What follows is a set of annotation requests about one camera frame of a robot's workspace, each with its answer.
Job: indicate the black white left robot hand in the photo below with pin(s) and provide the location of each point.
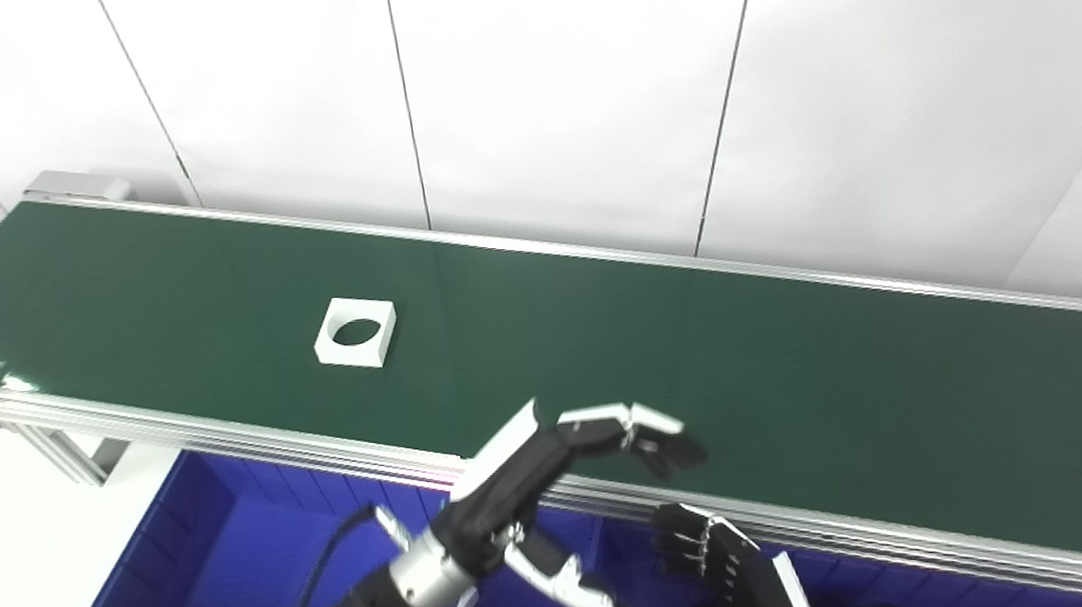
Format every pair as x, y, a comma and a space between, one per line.
509, 478

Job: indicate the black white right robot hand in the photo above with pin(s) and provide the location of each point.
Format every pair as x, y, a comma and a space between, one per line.
752, 593

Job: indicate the blue plastic bin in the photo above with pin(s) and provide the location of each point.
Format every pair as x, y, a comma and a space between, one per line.
228, 578
633, 560

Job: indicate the green conveyor belt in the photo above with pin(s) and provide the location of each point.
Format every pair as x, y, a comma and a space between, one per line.
710, 376
213, 433

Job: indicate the aluminium conveyor leg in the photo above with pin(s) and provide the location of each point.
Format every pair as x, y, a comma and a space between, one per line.
64, 454

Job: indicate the grey conveyor motor box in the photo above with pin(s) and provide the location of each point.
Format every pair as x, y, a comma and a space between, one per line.
76, 184

